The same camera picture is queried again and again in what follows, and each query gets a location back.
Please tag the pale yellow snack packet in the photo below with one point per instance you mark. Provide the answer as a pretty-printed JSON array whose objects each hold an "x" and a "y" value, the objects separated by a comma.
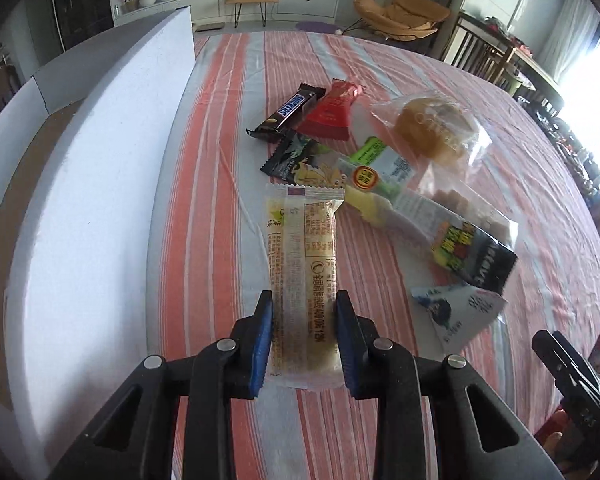
[{"x": 300, "y": 260}]

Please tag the clear bag of brown cubes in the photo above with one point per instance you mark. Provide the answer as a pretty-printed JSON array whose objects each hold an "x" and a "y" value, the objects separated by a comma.
[{"x": 460, "y": 205}]

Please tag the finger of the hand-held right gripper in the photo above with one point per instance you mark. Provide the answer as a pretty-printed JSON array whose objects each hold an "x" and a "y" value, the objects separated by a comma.
[{"x": 570, "y": 370}]

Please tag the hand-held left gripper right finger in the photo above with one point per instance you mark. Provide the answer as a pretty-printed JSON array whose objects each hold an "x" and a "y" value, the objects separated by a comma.
[{"x": 347, "y": 355}]

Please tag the bread in clear bag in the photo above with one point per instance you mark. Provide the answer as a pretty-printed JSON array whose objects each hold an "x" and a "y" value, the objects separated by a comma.
[{"x": 430, "y": 125}]

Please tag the white foam box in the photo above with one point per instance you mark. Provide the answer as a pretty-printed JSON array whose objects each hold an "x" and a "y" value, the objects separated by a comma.
[{"x": 105, "y": 160}]

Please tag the wooden slatted chair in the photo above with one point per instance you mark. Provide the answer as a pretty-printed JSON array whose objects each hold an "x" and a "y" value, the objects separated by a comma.
[{"x": 475, "y": 45}]

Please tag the white sheer curtain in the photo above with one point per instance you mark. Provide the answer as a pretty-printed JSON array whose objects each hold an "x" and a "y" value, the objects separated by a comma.
[{"x": 570, "y": 25}]

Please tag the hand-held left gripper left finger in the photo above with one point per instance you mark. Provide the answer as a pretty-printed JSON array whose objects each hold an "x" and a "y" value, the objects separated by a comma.
[{"x": 261, "y": 350}]

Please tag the red striped tablecloth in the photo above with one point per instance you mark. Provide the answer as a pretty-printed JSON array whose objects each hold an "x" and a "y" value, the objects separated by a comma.
[{"x": 220, "y": 110}]

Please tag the white television cabinet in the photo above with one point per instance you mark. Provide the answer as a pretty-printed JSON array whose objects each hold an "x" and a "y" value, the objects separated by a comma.
[{"x": 305, "y": 2}]

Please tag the dark glass cabinet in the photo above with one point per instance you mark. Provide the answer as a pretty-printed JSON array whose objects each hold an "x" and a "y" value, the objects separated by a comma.
[{"x": 82, "y": 5}]

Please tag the orange lounge chair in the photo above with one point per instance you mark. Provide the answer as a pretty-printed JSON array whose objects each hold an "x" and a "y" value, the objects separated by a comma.
[{"x": 405, "y": 15}]

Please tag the dark brown chocolate bar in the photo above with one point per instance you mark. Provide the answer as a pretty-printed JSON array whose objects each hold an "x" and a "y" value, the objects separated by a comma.
[{"x": 287, "y": 110}]

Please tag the wooden dining table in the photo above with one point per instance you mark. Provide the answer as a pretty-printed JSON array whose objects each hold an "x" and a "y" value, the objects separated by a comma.
[{"x": 535, "y": 70}]

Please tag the purple round mat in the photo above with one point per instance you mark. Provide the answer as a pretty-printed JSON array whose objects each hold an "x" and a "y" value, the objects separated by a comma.
[{"x": 316, "y": 27}]

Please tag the red snack packet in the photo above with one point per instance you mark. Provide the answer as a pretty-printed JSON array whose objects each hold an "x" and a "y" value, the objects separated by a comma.
[{"x": 330, "y": 110}]

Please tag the black packet with green print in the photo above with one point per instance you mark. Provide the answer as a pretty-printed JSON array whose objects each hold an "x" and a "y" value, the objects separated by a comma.
[{"x": 480, "y": 260}]

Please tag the clear packet with orange sticker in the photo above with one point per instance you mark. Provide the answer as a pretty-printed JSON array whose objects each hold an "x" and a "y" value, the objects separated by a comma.
[{"x": 375, "y": 205}]

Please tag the black green cartoon snack packet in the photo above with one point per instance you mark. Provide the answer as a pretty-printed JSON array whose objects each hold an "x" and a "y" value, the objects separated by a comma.
[{"x": 290, "y": 157}]

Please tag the white blue triangular packet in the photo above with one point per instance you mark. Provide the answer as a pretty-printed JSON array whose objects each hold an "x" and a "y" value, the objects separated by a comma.
[{"x": 460, "y": 315}]

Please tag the green white snack packet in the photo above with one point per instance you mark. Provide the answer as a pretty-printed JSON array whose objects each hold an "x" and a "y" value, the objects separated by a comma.
[{"x": 380, "y": 155}]

